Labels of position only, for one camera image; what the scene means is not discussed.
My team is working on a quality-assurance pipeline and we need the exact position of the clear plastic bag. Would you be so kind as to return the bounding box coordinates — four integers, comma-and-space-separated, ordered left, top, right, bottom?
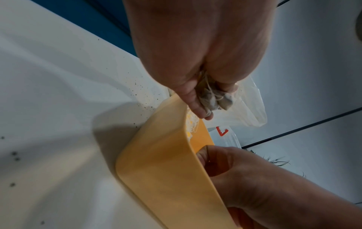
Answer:
209, 75, 268, 128

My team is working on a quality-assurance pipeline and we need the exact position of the clear box with red latches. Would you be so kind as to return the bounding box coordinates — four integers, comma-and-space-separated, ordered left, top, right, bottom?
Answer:
207, 125, 242, 149

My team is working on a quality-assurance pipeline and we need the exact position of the row of tea bags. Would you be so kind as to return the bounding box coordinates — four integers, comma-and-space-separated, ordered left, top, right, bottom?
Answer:
185, 107, 203, 140

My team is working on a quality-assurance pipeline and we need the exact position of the person's left hand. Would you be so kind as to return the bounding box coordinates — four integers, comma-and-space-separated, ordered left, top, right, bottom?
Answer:
122, 0, 280, 121

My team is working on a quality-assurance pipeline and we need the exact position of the green leafy plant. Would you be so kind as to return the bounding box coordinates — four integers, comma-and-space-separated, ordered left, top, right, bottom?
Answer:
245, 148, 308, 178

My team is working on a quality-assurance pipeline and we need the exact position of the person's right hand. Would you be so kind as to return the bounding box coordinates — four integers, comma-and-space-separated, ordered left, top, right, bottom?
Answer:
196, 144, 362, 229

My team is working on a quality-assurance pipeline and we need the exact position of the blue sofa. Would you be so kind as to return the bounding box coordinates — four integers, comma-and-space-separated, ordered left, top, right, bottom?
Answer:
29, 0, 141, 59

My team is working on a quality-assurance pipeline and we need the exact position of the bunch of tea bags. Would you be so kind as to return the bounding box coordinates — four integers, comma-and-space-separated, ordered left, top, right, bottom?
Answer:
193, 70, 235, 117

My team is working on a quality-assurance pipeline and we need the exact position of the yellow tray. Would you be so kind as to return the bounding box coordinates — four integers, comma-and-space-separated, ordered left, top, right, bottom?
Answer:
115, 92, 241, 229

